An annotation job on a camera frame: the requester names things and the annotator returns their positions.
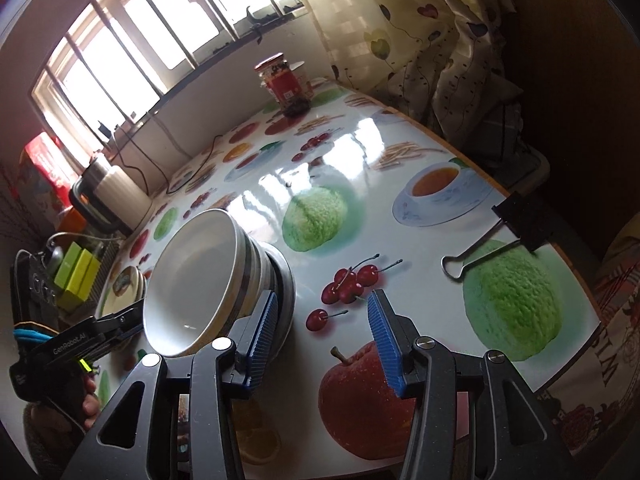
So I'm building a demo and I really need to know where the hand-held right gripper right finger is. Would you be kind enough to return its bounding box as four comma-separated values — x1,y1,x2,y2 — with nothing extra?
367,288,576,480

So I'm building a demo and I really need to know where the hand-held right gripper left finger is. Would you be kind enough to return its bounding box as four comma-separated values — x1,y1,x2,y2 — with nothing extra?
60,290,280,480

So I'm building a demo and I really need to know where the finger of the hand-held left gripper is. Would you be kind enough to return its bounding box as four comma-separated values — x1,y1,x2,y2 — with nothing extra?
80,326,142,362
94,305,146,332

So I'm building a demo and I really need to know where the cream plate with brown pattern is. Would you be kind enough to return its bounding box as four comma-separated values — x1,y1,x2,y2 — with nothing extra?
101,265,148,312

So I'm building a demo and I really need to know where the grey plate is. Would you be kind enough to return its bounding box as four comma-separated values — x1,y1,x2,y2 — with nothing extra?
264,244,297,362

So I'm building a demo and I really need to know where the white grey-striped bowl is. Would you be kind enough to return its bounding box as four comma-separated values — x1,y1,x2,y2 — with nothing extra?
247,239,280,311
227,225,265,333
142,208,249,359

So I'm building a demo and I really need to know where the person's left forearm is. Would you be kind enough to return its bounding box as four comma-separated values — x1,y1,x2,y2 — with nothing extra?
21,400,96,471

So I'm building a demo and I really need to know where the person's left hand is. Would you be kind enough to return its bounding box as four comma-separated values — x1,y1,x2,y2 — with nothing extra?
80,375,106,431

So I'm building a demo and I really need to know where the large lime green box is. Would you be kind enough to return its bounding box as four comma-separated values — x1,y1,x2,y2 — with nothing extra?
69,249,102,312

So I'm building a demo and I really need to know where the flat green box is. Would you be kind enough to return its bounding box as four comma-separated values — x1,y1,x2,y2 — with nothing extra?
54,241,84,306

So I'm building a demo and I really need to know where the orange plastic basin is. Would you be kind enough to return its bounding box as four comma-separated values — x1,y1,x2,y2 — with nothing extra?
49,207,89,234

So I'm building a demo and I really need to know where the fruit print tablecloth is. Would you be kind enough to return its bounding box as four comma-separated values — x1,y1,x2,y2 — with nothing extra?
96,82,604,480

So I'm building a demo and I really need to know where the white electric kettle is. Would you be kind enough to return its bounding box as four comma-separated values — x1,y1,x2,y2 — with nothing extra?
68,153,152,237

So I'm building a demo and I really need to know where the red cardboard box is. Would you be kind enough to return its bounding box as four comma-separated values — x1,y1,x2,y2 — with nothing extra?
19,131,77,212

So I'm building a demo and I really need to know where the black binder clip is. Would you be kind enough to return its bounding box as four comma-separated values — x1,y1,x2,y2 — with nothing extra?
440,194,554,281

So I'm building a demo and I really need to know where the grey plastic object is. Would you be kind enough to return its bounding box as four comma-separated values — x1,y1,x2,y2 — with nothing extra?
479,104,552,197

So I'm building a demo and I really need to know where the printed chair cushion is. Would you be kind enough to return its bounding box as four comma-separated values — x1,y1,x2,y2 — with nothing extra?
541,219,640,463

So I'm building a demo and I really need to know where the red lidded jar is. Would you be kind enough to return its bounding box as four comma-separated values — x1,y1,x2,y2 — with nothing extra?
254,52,302,107

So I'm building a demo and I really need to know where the barred window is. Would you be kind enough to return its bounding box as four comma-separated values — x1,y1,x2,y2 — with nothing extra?
29,0,307,162

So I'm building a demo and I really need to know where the heart print curtain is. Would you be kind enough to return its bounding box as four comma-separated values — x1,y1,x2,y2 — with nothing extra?
294,0,532,162

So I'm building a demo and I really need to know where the black cable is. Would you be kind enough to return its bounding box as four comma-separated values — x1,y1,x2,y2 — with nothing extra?
164,134,224,197

